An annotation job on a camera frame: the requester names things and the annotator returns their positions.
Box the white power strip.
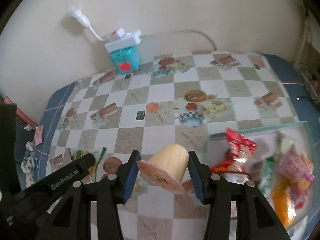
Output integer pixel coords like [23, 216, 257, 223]
[104, 27, 143, 53]

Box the yellow cake packet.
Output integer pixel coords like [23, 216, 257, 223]
[271, 177, 311, 227]

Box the cream pudding cup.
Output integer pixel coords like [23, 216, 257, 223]
[137, 143, 190, 195]

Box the green pastry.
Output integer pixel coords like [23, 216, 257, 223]
[67, 147, 108, 181]

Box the white plug with cable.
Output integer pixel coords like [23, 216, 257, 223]
[68, 5, 108, 42]

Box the pink swiss roll packet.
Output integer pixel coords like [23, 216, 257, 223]
[275, 146, 316, 183]

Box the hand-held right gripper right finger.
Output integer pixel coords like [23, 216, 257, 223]
[187, 151, 293, 240]

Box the reddish pole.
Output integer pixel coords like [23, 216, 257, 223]
[0, 93, 38, 128]

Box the red snack packet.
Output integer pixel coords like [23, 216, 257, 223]
[211, 127, 258, 174]

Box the teal rimmed tray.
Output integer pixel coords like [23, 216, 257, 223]
[207, 121, 317, 231]

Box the teal toy box red mouth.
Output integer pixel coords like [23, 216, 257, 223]
[109, 47, 141, 75]

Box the crumpled blue white wrapper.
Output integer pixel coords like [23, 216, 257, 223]
[21, 141, 38, 174]

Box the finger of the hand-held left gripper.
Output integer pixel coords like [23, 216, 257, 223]
[17, 154, 97, 207]

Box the small pink packet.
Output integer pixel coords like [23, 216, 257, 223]
[34, 125, 45, 146]

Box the dark green snack packet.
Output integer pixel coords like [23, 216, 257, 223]
[260, 155, 278, 196]

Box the checkered tablecloth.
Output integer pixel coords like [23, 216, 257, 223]
[22, 50, 311, 240]

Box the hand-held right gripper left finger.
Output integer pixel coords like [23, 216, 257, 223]
[37, 150, 141, 240]

